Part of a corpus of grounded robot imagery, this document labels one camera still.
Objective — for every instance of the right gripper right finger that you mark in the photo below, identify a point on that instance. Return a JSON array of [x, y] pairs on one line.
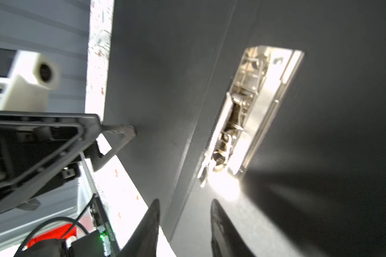
[[226, 241]]

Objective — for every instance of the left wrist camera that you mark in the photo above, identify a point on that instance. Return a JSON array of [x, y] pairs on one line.
[[26, 80]]

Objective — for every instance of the floral table mat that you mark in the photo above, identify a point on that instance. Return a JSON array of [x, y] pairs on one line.
[[124, 205]]

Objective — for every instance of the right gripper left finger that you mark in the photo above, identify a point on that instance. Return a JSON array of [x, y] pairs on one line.
[[144, 240]]

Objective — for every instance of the black clip folder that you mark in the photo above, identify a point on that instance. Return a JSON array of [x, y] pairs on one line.
[[316, 185]]

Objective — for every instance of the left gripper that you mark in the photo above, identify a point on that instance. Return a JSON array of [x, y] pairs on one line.
[[29, 157]]

